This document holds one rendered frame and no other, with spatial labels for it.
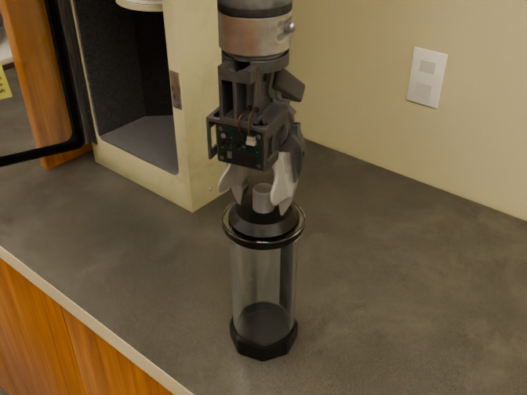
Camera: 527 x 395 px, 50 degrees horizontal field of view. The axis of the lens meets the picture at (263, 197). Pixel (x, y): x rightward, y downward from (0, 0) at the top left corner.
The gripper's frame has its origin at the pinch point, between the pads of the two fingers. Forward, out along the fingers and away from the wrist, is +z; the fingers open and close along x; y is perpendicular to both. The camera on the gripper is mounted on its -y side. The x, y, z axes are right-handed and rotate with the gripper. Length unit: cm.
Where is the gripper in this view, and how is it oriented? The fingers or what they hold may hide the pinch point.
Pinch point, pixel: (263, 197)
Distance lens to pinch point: 71.3
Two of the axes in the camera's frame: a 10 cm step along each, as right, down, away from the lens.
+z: 0.0, 8.3, 5.6
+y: -4.1, 5.1, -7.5
